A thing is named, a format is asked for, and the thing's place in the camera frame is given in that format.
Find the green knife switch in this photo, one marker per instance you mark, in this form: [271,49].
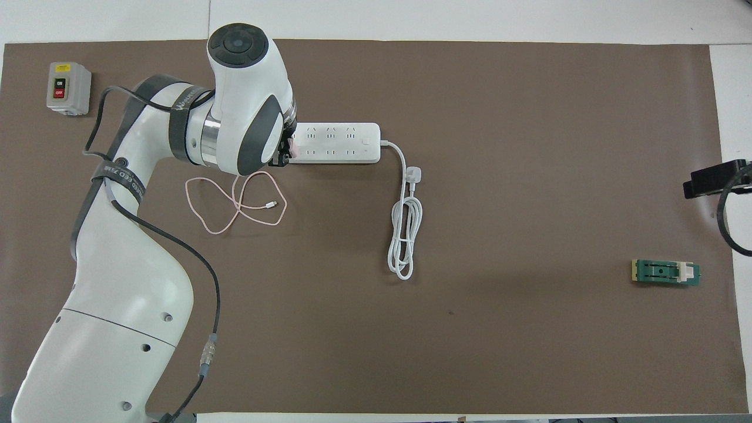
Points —
[661,272]

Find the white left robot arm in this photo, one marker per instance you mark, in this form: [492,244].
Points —
[117,294]

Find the pink charger adapter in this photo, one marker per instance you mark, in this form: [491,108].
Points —
[296,153]

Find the brown table mat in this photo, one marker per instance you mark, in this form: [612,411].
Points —
[470,329]

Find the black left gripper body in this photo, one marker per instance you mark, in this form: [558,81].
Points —
[286,147]

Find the white power strip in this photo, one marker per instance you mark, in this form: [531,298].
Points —
[341,143]

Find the grey on-off switch box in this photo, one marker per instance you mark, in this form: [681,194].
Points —
[69,88]

